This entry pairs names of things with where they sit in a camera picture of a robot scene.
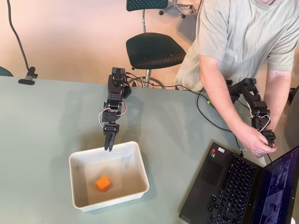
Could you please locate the person's right hand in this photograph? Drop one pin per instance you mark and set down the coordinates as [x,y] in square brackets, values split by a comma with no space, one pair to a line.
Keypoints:
[254,144]

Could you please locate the white plastic tray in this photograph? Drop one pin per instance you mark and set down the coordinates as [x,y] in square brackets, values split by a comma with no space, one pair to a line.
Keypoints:
[130,177]

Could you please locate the black leader arm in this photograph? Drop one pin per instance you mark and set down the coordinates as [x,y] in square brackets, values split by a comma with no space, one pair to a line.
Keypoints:
[255,105]

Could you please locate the person's left forearm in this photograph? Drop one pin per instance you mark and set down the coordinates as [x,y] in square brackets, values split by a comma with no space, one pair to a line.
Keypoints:
[279,93]

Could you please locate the black follower robot arm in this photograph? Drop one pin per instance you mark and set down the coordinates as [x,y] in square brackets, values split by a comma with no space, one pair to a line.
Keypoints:
[114,93]

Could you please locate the black laptop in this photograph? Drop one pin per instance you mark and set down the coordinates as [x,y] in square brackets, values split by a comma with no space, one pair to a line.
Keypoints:
[233,186]

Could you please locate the grey beanbag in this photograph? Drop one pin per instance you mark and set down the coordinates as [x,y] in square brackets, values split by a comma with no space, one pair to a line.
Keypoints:
[294,130]

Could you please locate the person's torso grey t-shirt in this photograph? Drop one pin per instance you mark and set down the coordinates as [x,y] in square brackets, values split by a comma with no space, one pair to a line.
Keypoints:
[245,30]

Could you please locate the black backpack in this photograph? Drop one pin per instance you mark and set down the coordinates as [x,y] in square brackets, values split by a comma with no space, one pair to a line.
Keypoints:
[294,94]

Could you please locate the orange cube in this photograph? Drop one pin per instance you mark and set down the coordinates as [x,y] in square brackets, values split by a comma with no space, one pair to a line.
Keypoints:
[103,183]

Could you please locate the person's right forearm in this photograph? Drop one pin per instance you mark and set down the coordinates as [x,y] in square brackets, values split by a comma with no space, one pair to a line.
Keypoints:
[219,93]

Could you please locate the black gooseneck clamp mount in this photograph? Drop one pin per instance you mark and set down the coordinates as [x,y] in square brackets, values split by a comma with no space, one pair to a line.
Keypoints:
[21,46]

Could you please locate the black follower gripper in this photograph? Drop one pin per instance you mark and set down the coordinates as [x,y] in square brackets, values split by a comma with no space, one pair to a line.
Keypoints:
[111,129]

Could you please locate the dark green perforated stool chair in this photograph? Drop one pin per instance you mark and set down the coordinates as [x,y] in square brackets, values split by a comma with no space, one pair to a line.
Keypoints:
[154,50]

